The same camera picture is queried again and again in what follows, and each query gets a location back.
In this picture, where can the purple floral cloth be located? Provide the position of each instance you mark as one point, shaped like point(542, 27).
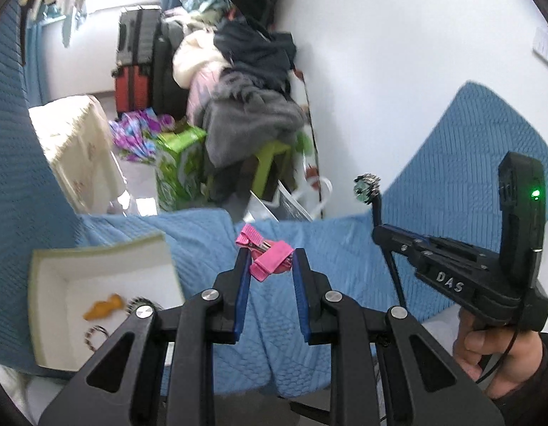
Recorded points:
point(136, 133)

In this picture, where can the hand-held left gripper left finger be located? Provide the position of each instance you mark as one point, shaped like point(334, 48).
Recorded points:
point(242, 295)

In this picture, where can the orange hair clip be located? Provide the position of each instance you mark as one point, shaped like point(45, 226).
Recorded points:
point(103, 307)

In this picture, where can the red suitcase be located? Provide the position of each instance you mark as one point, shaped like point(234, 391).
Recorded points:
point(131, 91)

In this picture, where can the grey fleece blanket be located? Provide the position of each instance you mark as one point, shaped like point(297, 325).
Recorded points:
point(251, 120)

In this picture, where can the green plastic stool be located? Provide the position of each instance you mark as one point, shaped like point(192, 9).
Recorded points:
point(269, 155)

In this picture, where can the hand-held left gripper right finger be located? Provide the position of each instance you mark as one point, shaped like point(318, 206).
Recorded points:
point(301, 295)

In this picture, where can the floral patterned panel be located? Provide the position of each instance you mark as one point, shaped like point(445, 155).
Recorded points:
point(310, 142)

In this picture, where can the blue quilted sofa cover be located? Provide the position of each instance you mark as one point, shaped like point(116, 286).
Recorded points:
point(456, 151)

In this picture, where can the white wall plate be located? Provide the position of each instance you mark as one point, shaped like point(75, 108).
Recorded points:
point(547, 49)

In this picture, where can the person's right hand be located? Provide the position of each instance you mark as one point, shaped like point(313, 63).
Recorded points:
point(473, 346)

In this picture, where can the white box with green rim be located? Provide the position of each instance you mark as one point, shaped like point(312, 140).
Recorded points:
point(69, 319)

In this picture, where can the black white patterned bangle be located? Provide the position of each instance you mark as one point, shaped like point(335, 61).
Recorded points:
point(131, 302)

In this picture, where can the green printed carton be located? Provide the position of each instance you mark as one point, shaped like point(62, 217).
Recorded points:
point(178, 173)

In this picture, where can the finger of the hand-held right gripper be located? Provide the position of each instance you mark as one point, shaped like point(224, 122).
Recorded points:
point(398, 236)
point(409, 259)

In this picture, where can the cream jacket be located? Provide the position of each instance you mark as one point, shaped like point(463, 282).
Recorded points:
point(194, 60)

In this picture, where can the dark navy garment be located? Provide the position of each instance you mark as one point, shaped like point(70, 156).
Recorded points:
point(256, 53)

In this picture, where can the pink quilt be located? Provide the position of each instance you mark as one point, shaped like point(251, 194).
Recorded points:
point(200, 93)

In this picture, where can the pink bow hair clip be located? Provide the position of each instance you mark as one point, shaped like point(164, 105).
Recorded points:
point(271, 259)
point(249, 236)

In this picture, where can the grey black suitcase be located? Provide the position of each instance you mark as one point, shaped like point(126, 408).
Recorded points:
point(138, 35)

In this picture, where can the person's right forearm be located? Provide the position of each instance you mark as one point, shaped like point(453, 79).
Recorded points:
point(540, 390)

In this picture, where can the white shopping bag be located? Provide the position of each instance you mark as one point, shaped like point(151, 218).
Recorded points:
point(300, 206)

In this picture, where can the blue curtain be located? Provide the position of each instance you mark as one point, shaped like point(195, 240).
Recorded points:
point(37, 66)

